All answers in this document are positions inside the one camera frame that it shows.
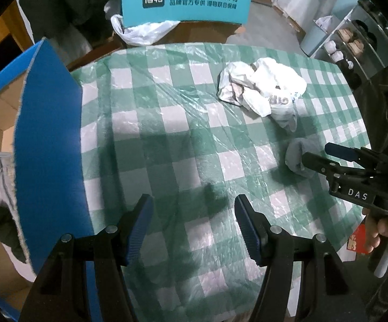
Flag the person's right hand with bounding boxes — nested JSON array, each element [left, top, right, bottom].
[[361, 206, 388, 272]]

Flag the dark hanging jackets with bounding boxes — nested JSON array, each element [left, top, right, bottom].
[[19, 0, 112, 46]]

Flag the brown cardboard box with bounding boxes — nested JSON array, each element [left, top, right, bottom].
[[157, 21, 246, 44]]

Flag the grey sock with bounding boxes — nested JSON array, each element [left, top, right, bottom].
[[285, 138, 320, 179]]

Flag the white plastic bag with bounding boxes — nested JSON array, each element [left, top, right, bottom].
[[217, 61, 254, 106], [243, 57, 307, 132]]

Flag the teal printed box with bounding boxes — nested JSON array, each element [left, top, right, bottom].
[[121, 0, 251, 27]]

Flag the blue cardboard box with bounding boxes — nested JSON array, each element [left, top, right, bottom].
[[0, 38, 96, 321]]

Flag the black sock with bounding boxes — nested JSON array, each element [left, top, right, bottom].
[[0, 206, 27, 264]]

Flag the white bag under teal box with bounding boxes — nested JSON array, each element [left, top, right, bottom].
[[110, 14, 180, 47]]

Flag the shoe rack with shoes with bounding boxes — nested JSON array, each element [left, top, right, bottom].
[[301, 0, 388, 90]]

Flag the green checkered tablecloth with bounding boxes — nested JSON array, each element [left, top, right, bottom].
[[72, 43, 369, 321]]

